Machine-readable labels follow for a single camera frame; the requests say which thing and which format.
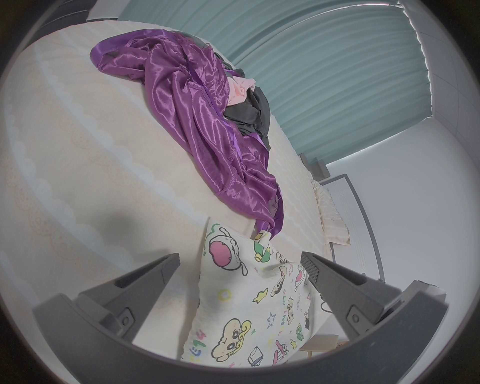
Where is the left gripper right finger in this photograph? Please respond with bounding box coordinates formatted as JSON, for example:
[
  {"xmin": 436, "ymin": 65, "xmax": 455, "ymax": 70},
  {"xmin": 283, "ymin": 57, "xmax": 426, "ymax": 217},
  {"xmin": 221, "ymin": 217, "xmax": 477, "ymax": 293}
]
[{"xmin": 300, "ymin": 251, "xmax": 403, "ymax": 340}]

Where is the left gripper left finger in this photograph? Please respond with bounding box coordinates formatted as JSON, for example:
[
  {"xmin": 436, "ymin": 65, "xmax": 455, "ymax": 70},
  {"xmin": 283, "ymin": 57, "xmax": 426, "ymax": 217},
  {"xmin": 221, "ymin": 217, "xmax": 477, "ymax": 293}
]
[{"xmin": 77, "ymin": 253, "xmax": 181, "ymax": 343}]

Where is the white printed pyjama top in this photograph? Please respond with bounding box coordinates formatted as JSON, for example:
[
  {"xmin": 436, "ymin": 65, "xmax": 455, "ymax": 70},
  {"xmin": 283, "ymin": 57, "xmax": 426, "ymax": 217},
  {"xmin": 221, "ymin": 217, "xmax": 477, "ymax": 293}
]
[{"xmin": 180, "ymin": 219, "xmax": 334, "ymax": 368}]

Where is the bed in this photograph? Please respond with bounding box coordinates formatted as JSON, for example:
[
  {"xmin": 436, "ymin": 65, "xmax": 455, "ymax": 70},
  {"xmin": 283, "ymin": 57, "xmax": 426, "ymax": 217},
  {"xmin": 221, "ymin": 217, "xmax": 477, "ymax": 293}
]
[{"xmin": 0, "ymin": 19, "xmax": 386, "ymax": 361}]

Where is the pile of clothes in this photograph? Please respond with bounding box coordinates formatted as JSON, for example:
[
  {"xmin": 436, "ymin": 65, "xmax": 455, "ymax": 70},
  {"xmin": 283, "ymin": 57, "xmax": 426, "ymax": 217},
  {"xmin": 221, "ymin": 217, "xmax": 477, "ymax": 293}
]
[{"xmin": 90, "ymin": 29, "xmax": 284, "ymax": 239}]

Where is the pale pink pillow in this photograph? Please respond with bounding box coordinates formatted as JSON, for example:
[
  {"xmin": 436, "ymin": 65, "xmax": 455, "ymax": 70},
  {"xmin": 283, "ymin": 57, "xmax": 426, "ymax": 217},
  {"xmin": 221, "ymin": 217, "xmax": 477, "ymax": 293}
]
[{"xmin": 310, "ymin": 179, "xmax": 352, "ymax": 247}]

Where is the grey bedside table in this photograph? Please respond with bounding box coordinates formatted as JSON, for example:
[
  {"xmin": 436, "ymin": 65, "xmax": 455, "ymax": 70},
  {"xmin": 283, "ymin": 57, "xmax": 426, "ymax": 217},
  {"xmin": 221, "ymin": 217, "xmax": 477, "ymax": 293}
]
[{"xmin": 299, "ymin": 153, "xmax": 331, "ymax": 183}]

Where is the blue-green curtain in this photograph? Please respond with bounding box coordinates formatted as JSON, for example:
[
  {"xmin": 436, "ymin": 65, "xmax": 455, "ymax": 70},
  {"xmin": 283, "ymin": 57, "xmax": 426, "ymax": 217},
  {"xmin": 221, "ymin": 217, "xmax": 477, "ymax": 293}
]
[
  {"xmin": 118, "ymin": 0, "xmax": 405, "ymax": 72},
  {"xmin": 230, "ymin": 4, "xmax": 433, "ymax": 166}
]

